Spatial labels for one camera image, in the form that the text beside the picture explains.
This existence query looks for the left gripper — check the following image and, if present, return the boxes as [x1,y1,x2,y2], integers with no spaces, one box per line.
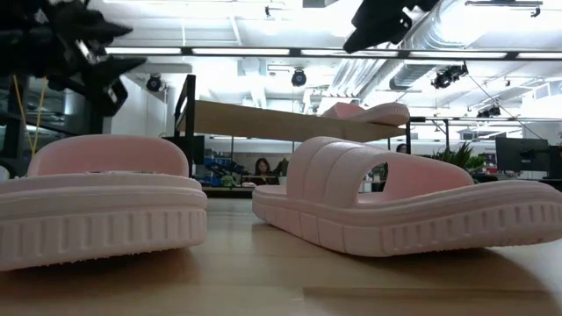
[0,0,148,118]

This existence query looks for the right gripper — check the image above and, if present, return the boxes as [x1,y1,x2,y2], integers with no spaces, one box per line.
[342,0,440,54]

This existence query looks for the pink rubber slide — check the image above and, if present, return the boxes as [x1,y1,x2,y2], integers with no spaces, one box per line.
[0,133,209,272]
[321,101,411,128]
[251,135,562,258]

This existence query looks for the wooden shelf black frame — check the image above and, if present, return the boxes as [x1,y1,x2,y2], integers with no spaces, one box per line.
[174,73,414,177]

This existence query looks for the black ceiling spotlight cluster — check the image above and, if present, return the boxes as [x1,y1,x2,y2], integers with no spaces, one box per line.
[430,62,470,90]
[476,104,502,119]

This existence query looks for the person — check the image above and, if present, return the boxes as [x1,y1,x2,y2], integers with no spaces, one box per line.
[252,157,276,186]
[377,143,409,193]

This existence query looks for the long linear ceiling light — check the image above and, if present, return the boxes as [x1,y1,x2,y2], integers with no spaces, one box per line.
[104,46,562,61]

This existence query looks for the black computer monitor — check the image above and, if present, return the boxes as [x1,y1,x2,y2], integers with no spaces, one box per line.
[162,134,206,166]
[494,137,550,173]
[547,145,562,179]

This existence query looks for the green potted plant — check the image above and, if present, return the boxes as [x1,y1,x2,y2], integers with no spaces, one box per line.
[432,140,488,175]

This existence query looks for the blue storage bins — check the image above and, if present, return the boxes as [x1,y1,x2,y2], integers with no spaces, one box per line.
[204,153,247,188]

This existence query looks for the silver ventilation duct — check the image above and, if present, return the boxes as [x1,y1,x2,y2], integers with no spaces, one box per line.
[327,0,488,100]

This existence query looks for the yellow cable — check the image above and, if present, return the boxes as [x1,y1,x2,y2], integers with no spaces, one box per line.
[11,74,48,159]

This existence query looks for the black aluminium table frame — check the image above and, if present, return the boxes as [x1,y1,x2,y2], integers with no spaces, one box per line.
[201,186,255,199]

